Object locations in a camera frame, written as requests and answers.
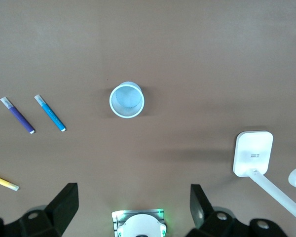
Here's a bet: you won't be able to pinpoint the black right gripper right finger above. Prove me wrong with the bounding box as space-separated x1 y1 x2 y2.
189 184 291 237

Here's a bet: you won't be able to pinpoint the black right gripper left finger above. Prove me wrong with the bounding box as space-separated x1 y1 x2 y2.
0 182 79 237

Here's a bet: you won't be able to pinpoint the yellow marker with clear cap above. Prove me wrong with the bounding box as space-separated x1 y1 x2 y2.
0 173 20 191

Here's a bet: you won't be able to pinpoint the white round device green lights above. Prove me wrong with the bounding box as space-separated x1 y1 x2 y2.
111 209 168 237

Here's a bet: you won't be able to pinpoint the white stand with flat base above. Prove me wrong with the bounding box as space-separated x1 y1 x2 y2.
232 130 296 223

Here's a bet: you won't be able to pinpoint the blue marker with clear cap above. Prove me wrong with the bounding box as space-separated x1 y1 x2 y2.
34 94 67 132

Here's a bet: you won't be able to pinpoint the purple marker with clear cap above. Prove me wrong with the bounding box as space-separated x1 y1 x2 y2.
0 96 36 135

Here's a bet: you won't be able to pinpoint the light blue plastic cup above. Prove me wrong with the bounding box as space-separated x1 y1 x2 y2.
109 81 146 119

